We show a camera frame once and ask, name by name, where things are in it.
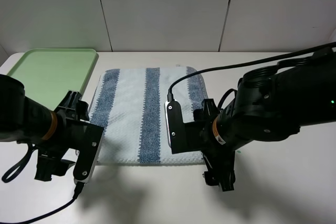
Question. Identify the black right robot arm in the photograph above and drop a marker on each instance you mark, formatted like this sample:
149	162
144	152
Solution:
270	104

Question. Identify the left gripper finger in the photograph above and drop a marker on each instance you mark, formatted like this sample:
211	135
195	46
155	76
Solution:
72	107
46	167

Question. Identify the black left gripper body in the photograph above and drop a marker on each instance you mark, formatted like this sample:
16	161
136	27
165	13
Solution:
67	135

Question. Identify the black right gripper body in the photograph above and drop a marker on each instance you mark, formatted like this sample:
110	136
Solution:
208	137

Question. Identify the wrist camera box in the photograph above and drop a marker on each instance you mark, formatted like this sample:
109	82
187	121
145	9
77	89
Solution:
175	127
89	148

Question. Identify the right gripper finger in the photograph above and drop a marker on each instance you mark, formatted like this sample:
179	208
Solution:
207	111
220	172

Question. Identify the green plastic tray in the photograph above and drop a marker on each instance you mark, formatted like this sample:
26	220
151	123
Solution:
48	74

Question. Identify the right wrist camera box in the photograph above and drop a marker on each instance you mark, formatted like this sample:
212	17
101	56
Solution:
175	127

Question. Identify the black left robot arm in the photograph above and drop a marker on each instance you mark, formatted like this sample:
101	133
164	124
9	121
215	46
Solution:
25	121

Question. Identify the blue white striped towel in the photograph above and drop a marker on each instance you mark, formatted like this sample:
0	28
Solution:
129	105

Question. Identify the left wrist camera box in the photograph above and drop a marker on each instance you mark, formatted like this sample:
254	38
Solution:
89	148

